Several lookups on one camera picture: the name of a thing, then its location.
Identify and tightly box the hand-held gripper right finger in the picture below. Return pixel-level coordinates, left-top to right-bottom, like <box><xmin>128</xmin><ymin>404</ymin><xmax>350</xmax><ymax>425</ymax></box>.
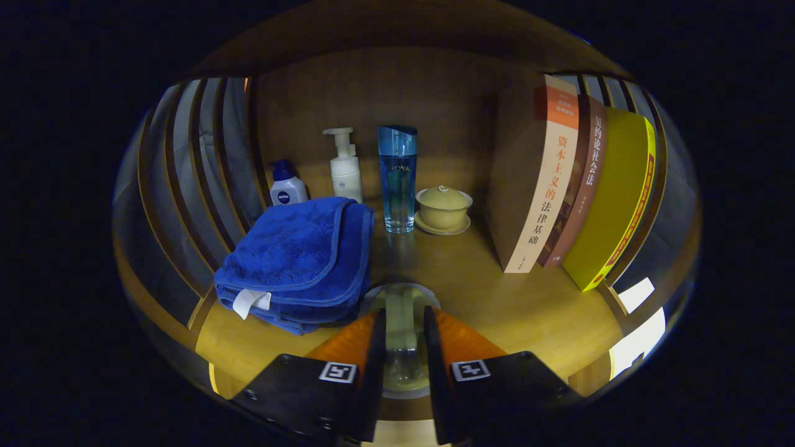
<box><xmin>424</xmin><ymin>306</ymin><xmax>584</xmax><ymax>445</ymax></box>

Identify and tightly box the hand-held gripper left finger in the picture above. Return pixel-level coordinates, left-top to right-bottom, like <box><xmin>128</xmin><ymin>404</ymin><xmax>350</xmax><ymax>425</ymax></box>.
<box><xmin>230</xmin><ymin>309</ymin><xmax>387</xmax><ymax>445</ymax></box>

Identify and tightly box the green-handled white scrubbing brush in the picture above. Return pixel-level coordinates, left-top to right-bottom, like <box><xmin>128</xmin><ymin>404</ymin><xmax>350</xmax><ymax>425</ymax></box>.
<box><xmin>359</xmin><ymin>282</ymin><xmax>443</xmax><ymax>399</ymax></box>

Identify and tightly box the wooden countertop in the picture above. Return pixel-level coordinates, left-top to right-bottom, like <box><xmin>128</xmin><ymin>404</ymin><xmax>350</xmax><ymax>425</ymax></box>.
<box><xmin>196</xmin><ymin>205</ymin><xmax>625</xmax><ymax>398</ymax></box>

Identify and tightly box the wooden cabinet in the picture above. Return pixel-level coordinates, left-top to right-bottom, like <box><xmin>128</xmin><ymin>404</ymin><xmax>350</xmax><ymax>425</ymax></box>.
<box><xmin>115</xmin><ymin>3</ymin><xmax>701</xmax><ymax>435</ymax></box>

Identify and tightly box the folded blue towel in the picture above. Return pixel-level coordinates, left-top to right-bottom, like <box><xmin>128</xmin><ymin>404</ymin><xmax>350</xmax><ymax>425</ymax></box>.
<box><xmin>213</xmin><ymin>196</ymin><xmax>376</xmax><ymax>336</ymax></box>

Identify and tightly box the yellow saucer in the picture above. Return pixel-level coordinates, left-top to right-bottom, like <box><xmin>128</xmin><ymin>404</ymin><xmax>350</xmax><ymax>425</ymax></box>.
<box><xmin>414</xmin><ymin>211</ymin><xmax>471</xmax><ymax>237</ymax></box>

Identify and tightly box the yellow lidded tea cup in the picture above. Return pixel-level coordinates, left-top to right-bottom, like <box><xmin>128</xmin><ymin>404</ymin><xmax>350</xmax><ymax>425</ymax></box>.
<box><xmin>416</xmin><ymin>185</ymin><xmax>473</xmax><ymax>231</ymax></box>

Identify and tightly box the tall blue glass bottle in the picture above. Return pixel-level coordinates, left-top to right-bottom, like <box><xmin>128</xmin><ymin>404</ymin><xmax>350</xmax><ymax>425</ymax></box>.
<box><xmin>378</xmin><ymin>125</ymin><xmax>418</xmax><ymax>234</ymax></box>

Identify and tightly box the white pump bottle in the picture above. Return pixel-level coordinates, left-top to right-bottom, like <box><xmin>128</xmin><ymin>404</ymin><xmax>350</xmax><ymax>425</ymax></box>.
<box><xmin>322</xmin><ymin>127</ymin><xmax>365</xmax><ymax>204</ymax></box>

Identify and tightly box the small white blue-capped bottle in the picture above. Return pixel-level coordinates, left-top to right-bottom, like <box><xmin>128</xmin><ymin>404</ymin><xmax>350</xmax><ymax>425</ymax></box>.
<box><xmin>269</xmin><ymin>160</ymin><xmax>309</xmax><ymax>206</ymax></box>

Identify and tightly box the beige book with orange band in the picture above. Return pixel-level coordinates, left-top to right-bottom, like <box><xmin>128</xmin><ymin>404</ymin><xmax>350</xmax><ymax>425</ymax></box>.
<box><xmin>486</xmin><ymin>74</ymin><xmax>580</xmax><ymax>274</ymax></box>

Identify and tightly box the yellow book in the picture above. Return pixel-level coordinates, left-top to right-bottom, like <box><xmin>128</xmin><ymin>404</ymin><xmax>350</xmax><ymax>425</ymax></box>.
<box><xmin>562</xmin><ymin>107</ymin><xmax>657</xmax><ymax>292</ymax></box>

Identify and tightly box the brown book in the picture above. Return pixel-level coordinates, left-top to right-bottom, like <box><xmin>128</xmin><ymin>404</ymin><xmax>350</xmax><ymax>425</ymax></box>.
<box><xmin>537</xmin><ymin>94</ymin><xmax>608</xmax><ymax>269</ymax></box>

